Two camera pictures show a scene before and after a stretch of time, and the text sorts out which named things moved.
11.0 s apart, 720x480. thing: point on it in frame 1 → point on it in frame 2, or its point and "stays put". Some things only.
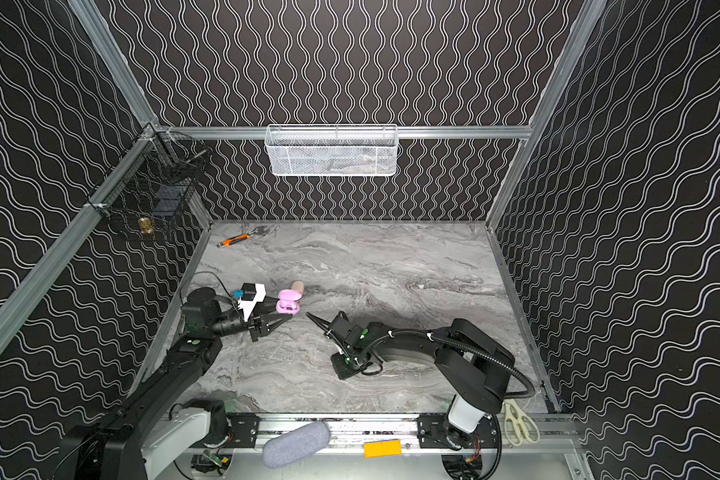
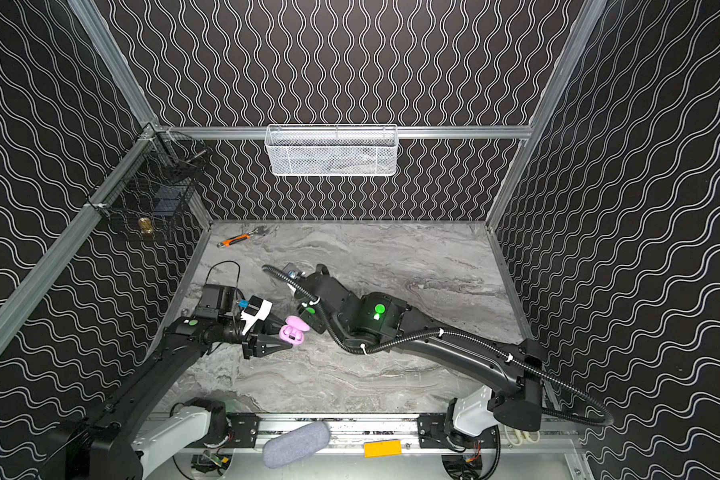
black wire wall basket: (153, 192) stays put
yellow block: (382, 448) stays put
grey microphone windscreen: (295, 444) stays put
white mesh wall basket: (331, 150) stays put
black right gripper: (339, 334) → (311, 294)
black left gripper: (257, 325) → (251, 339)
